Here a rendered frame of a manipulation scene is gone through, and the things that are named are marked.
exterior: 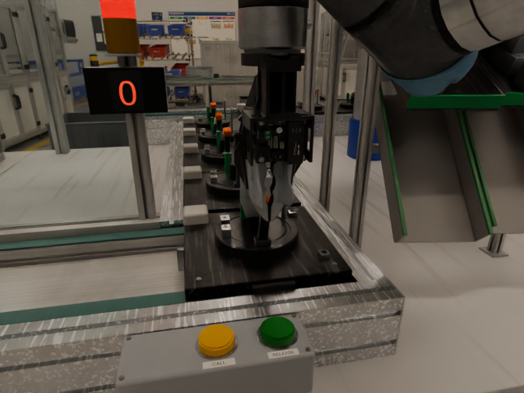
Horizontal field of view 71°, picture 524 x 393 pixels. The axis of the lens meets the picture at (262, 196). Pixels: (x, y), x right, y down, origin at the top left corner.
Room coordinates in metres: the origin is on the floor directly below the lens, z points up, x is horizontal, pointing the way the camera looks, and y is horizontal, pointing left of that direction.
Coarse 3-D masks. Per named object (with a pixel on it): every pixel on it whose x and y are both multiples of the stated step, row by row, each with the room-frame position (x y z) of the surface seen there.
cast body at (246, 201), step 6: (240, 180) 0.56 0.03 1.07; (264, 180) 0.53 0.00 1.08; (270, 180) 0.53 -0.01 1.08; (240, 186) 0.57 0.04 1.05; (264, 186) 0.53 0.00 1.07; (270, 186) 0.53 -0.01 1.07; (240, 192) 0.57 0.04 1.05; (246, 192) 0.53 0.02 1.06; (270, 192) 0.53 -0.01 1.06; (240, 198) 0.57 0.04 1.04; (246, 198) 0.52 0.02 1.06; (246, 204) 0.52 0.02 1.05; (252, 204) 0.52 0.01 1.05; (246, 210) 0.52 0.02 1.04; (252, 210) 0.52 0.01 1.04; (246, 216) 0.52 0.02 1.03; (252, 216) 0.52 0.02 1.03; (258, 216) 0.52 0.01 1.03
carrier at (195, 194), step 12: (228, 156) 0.84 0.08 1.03; (192, 168) 0.87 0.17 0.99; (228, 168) 0.84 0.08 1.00; (192, 180) 0.84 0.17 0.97; (204, 180) 0.84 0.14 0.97; (216, 180) 0.77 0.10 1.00; (228, 180) 0.79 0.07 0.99; (192, 192) 0.77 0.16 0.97; (204, 192) 0.77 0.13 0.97; (216, 192) 0.74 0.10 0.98; (228, 192) 0.73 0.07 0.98; (192, 204) 0.69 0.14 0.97; (216, 204) 0.69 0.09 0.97; (228, 204) 0.69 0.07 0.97; (300, 204) 0.71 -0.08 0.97
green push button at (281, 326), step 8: (264, 320) 0.35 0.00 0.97; (272, 320) 0.35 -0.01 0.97; (280, 320) 0.35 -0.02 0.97; (288, 320) 0.35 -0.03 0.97; (264, 328) 0.33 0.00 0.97; (272, 328) 0.33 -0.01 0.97; (280, 328) 0.33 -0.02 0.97; (288, 328) 0.33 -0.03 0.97; (264, 336) 0.32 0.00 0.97; (272, 336) 0.32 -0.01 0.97; (280, 336) 0.32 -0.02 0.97; (288, 336) 0.32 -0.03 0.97; (272, 344) 0.32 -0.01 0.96; (280, 344) 0.32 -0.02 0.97; (288, 344) 0.32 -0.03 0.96
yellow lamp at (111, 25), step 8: (104, 24) 0.61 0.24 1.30; (112, 24) 0.60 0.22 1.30; (120, 24) 0.61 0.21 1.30; (128, 24) 0.61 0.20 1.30; (136, 24) 0.63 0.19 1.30; (104, 32) 0.61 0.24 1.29; (112, 32) 0.60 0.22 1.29; (120, 32) 0.61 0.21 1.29; (128, 32) 0.61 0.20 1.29; (136, 32) 0.63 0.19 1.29; (112, 40) 0.61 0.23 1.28; (120, 40) 0.60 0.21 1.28; (128, 40) 0.61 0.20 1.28; (136, 40) 0.62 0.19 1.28; (112, 48) 0.61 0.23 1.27; (120, 48) 0.60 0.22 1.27; (128, 48) 0.61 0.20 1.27; (136, 48) 0.62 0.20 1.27
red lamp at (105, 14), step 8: (104, 0) 0.61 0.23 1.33; (112, 0) 0.60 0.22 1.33; (120, 0) 0.61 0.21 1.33; (128, 0) 0.62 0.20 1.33; (104, 8) 0.61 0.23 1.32; (112, 8) 0.60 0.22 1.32; (120, 8) 0.61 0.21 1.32; (128, 8) 0.61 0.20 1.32; (104, 16) 0.61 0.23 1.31; (112, 16) 0.61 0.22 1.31; (120, 16) 0.61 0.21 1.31; (128, 16) 0.61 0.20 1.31
